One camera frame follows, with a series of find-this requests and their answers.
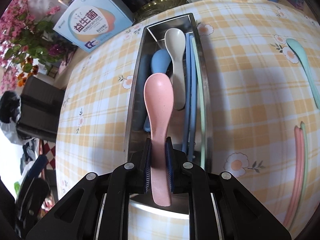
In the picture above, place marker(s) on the pink spoon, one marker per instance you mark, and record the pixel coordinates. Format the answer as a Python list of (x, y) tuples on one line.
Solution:
[(158, 105)]

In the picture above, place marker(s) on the pink blossom arrangement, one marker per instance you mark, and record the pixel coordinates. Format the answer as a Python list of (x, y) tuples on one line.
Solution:
[(27, 35)]

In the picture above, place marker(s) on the blue spoon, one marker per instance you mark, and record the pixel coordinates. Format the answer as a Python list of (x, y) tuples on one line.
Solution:
[(160, 62)]

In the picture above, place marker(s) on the white jacket black lining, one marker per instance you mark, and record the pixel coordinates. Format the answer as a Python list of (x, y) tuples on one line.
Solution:
[(10, 110)]

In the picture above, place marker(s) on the yellow plaid floral tablecloth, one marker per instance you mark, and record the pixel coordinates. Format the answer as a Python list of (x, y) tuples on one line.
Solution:
[(237, 80)]

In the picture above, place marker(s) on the light blue box orange print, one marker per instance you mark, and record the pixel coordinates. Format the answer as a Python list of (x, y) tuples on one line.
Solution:
[(97, 20)]

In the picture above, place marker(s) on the black chair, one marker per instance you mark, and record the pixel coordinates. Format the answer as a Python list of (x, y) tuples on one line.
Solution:
[(40, 105)]

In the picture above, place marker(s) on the green chopstick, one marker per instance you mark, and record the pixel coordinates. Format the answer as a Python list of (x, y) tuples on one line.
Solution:
[(202, 100), (304, 155)]

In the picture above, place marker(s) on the gold embossed tray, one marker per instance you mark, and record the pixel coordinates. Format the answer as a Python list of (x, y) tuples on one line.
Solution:
[(160, 3)]

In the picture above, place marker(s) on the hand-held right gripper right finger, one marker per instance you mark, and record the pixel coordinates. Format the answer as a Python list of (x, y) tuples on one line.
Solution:
[(170, 166)]

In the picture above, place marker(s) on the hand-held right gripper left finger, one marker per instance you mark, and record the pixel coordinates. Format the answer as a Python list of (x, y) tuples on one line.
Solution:
[(148, 166)]

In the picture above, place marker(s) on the steel utensil tray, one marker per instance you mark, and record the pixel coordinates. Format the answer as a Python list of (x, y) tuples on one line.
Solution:
[(140, 80)]

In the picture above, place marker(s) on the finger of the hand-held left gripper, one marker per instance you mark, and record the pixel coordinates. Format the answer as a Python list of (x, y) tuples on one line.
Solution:
[(37, 166)]

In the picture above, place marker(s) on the green spoon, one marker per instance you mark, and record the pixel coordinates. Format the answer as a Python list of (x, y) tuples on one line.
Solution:
[(302, 57)]

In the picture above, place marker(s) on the blue chopstick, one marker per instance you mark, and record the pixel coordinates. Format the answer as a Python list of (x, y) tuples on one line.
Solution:
[(187, 92)]

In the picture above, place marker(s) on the beige spoon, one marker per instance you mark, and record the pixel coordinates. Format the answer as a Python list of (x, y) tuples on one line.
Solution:
[(176, 62)]

